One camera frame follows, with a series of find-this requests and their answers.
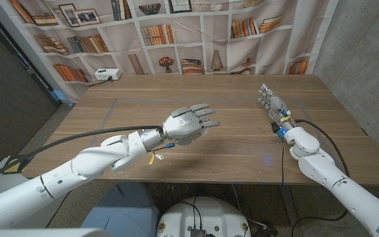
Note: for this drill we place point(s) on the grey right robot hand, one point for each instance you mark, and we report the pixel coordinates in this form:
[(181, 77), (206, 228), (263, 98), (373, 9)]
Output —
[(276, 107)]

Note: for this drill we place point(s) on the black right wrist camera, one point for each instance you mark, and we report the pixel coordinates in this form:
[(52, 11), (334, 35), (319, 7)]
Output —
[(274, 127)]

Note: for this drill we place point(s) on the black power adapter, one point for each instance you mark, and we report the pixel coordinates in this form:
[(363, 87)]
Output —
[(265, 230)]

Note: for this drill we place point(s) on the dark grey partition panel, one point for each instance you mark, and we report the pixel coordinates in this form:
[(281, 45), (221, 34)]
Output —
[(5, 82)]

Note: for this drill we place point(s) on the yellow and black pad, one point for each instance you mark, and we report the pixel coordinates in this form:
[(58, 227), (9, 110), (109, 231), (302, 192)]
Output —
[(13, 168)]

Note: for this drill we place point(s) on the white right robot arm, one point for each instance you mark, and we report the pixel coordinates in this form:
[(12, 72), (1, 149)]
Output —
[(344, 187)]

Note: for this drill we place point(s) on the black torso electronics module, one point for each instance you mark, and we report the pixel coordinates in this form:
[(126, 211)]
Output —
[(197, 233)]

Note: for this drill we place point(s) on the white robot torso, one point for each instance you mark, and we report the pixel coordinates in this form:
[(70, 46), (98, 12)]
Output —
[(209, 214)]

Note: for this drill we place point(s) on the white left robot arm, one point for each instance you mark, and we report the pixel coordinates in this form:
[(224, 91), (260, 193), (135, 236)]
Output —
[(87, 164)]

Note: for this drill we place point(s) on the grey table leg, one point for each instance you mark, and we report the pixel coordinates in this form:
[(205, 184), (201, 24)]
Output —
[(288, 204)]

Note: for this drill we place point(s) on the white power strip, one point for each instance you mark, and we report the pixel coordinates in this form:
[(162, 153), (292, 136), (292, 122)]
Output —
[(107, 74)]

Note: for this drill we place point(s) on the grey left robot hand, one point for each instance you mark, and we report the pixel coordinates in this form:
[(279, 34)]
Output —
[(183, 123)]

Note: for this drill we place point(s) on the printed bookshelf backdrop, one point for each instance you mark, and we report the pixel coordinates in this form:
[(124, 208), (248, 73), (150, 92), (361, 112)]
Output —
[(216, 33)]

